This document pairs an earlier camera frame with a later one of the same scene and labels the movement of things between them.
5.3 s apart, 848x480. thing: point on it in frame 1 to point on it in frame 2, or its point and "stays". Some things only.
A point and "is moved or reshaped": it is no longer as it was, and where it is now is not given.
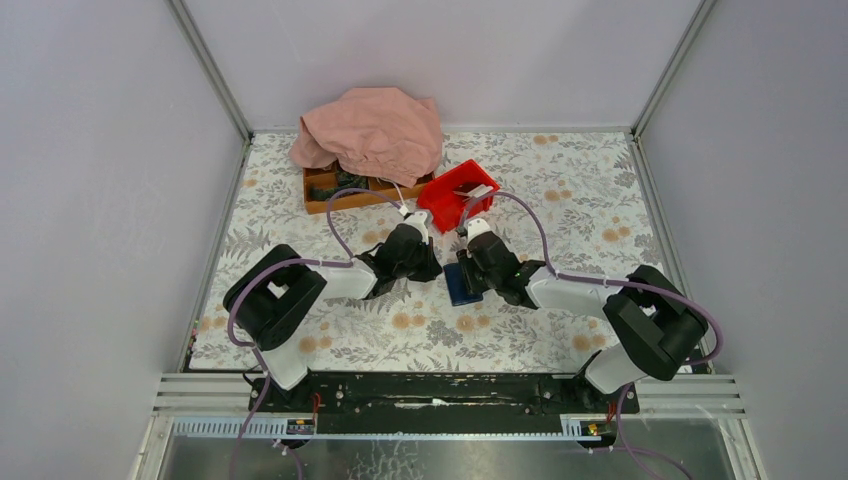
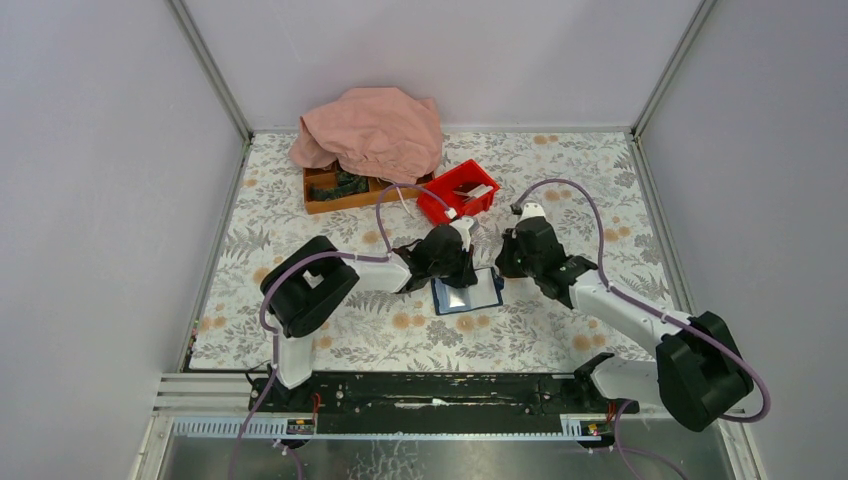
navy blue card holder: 457,287 is moved or reshaped
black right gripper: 467,262 to 503,260
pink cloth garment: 382,131 stays
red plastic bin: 447,209 stays
